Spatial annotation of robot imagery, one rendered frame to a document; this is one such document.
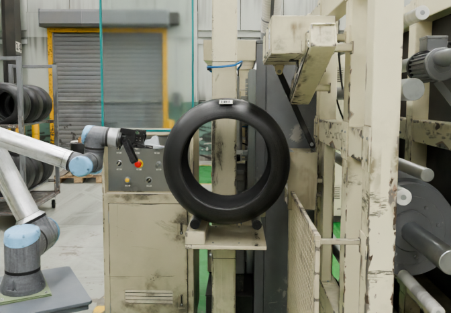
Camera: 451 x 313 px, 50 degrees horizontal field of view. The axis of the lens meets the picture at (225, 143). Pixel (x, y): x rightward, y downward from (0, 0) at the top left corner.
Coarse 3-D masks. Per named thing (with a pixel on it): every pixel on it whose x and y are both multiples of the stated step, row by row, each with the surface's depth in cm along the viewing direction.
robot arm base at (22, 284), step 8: (8, 272) 209; (32, 272) 211; (40, 272) 217; (8, 280) 208; (16, 280) 208; (24, 280) 209; (32, 280) 211; (40, 280) 216; (0, 288) 210; (8, 288) 208; (16, 288) 207; (24, 288) 208; (32, 288) 210; (40, 288) 213; (16, 296) 207
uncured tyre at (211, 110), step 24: (192, 120) 211; (240, 120) 210; (264, 120) 211; (168, 144) 215; (168, 168) 214; (288, 168) 215; (192, 192) 216; (264, 192) 213; (216, 216) 215; (240, 216) 215
